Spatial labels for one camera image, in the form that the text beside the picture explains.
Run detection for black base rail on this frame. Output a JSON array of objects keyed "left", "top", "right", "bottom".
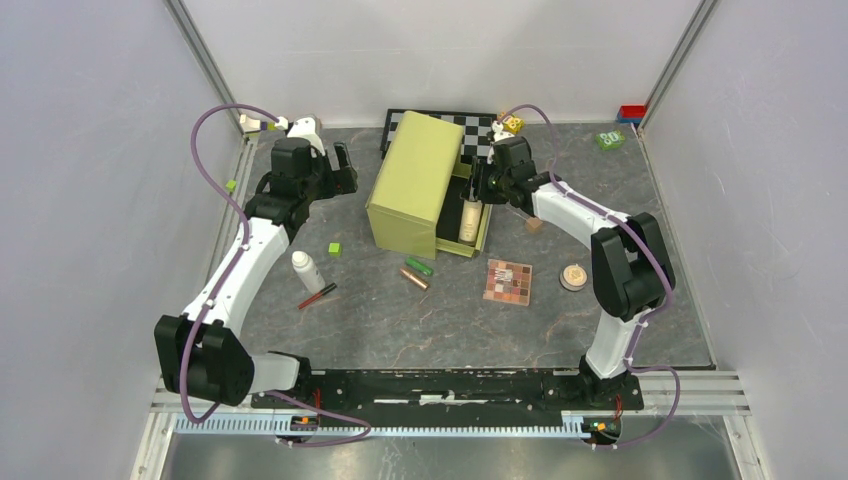
[{"left": 288, "top": 368, "right": 644, "bottom": 434}]

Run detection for round powder jar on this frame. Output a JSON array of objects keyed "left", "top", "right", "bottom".
[{"left": 559, "top": 264, "right": 589, "bottom": 292}]

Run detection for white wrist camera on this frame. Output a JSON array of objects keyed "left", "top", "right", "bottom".
[
  {"left": 486, "top": 129, "right": 515, "bottom": 164},
  {"left": 274, "top": 115, "right": 326, "bottom": 156}
]

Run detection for yellow toy block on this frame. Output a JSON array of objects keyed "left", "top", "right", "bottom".
[{"left": 500, "top": 115, "right": 525, "bottom": 135}]

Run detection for brown wooden cube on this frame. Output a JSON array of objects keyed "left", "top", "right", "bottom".
[{"left": 524, "top": 217, "right": 544, "bottom": 234}]

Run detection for white toy piece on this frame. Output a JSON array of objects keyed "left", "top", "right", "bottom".
[{"left": 238, "top": 114, "right": 264, "bottom": 134}]

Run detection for green makeup organizer box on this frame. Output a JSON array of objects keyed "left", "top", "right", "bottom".
[{"left": 366, "top": 110, "right": 491, "bottom": 259}]

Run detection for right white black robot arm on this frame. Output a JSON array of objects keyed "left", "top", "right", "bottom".
[{"left": 463, "top": 135, "right": 675, "bottom": 408}]

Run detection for red black pencil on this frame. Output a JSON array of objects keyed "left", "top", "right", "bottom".
[{"left": 297, "top": 282, "right": 337, "bottom": 310}]

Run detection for black white checkerboard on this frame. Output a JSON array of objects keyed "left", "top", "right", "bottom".
[{"left": 380, "top": 108, "right": 496, "bottom": 165}]

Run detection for green tube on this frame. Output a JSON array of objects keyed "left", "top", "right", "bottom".
[{"left": 405, "top": 257, "right": 434, "bottom": 277}]

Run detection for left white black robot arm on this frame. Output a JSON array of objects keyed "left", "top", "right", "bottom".
[{"left": 154, "top": 138, "right": 358, "bottom": 408}]

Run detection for beige foundation bottle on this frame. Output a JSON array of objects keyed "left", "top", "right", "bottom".
[{"left": 458, "top": 200, "right": 483, "bottom": 245}]

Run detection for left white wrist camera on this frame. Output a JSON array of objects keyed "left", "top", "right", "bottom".
[{"left": 274, "top": 115, "right": 326, "bottom": 156}]

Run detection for green number block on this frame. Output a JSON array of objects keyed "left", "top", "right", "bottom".
[{"left": 595, "top": 130, "right": 626, "bottom": 151}]

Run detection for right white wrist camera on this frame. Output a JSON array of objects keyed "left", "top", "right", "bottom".
[{"left": 486, "top": 129, "right": 515, "bottom": 164}]

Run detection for small green cube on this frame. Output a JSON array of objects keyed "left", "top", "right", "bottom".
[{"left": 328, "top": 242, "right": 343, "bottom": 257}]

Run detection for red blue blocks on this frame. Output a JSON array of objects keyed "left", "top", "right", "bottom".
[{"left": 616, "top": 104, "right": 647, "bottom": 125}]

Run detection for white bottle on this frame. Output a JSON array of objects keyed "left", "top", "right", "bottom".
[{"left": 291, "top": 251, "right": 327, "bottom": 294}]

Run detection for eyeshadow palette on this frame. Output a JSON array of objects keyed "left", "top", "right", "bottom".
[{"left": 483, "top": 259, "right": 533, "bottom": 306}]

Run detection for copper lipstick tube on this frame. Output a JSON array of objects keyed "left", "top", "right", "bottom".
[{"left": 399, "top": 267, "right": 429, "bottom": 291}]

